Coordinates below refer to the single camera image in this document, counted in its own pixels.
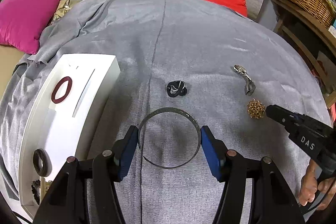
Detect silver metal bangle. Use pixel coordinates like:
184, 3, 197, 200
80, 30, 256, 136
138, 107, 202, 169

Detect gold cluster brooch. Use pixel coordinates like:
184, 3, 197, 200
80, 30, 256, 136
247, 98, 266, 119

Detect gold face metal wristwatch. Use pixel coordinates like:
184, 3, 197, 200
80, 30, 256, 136
234, 64, 256, 96

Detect small black hair tie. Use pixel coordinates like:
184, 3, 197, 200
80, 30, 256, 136
166, 80, 188, 98

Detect dark red hair elastic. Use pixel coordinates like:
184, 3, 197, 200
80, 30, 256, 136
51, 76, 73, 105

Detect person right hand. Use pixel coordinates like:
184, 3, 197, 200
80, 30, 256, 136
298, 160, 335, 210

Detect white organizer box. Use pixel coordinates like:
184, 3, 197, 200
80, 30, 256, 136
18, 53, 120, 218

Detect wooden shelf table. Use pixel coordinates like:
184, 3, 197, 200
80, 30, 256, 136
271, 0, 335, 109

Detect grey bed blanket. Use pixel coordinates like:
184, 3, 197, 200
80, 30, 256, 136
1, 0, 330, 223

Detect beige leather sofa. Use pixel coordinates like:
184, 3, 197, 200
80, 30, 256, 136
0, 45, 25, 98

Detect magenta pillow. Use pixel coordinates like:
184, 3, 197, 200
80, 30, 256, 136
1, 0, 60, 55

